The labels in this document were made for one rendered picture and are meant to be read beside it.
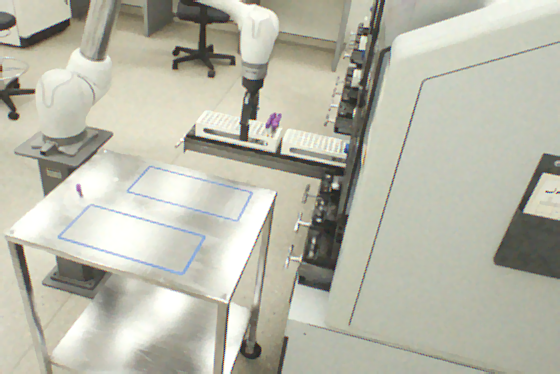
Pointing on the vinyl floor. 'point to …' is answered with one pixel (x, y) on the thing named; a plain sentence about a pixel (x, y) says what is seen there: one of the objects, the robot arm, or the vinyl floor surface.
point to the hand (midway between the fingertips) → (248, 127)
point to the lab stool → (9, 70)
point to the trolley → (150, 266)
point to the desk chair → (204, 14)
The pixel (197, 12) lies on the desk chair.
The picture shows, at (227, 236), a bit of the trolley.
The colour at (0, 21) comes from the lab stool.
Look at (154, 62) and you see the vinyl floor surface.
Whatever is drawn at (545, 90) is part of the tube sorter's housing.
